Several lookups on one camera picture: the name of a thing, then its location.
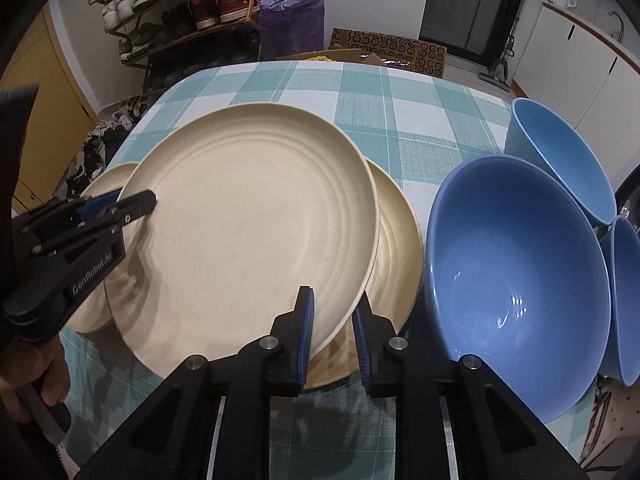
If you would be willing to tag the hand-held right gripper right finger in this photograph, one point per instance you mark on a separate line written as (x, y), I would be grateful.
(361, 351)

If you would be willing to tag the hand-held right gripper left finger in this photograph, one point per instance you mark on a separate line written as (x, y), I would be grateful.
(306, 341)

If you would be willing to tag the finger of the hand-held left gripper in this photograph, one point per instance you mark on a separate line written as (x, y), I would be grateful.
(132, 206)

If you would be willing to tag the large beige ridged plate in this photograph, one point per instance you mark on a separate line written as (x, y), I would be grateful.
(240, 240)

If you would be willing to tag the blue bowl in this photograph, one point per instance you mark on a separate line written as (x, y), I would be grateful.
(550, 140)
(500, 260)
(627, 300)

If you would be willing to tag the person's left hand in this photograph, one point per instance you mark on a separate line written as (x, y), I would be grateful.
(47, 370)

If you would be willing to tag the heap of dark shoes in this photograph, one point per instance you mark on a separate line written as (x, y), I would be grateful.
(100, 145)

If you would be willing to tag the yellow wooden cabinet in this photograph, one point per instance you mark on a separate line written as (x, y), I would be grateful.
(40, 110)

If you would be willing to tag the rows of assorted shoes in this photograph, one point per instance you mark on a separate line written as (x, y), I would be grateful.
(220, 5)

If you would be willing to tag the plain brown cardboard box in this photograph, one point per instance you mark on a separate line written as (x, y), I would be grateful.
(295, 56)

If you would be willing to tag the teal checked tablecloth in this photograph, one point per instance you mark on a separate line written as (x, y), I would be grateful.
(350, 110)

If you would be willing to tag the yellow snack packet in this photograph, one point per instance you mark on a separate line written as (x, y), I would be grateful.
(318, 58)

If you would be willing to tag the purple plastic bag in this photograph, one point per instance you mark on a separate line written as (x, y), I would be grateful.
(292, 20)

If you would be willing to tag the white pegboard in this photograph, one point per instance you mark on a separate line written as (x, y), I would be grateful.
(617, 415)

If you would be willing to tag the patterned cardboard box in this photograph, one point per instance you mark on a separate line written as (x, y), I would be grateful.
(395, 50)

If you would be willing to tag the grey floor mop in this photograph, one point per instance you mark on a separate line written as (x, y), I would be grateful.
(500, 67)

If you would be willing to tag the white cabinet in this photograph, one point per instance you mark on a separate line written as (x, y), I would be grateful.
(565, 60)

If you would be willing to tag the dark glass door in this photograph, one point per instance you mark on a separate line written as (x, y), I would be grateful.
(470, 5)

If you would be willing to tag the metal faucet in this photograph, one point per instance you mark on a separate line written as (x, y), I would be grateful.
(619, 22)

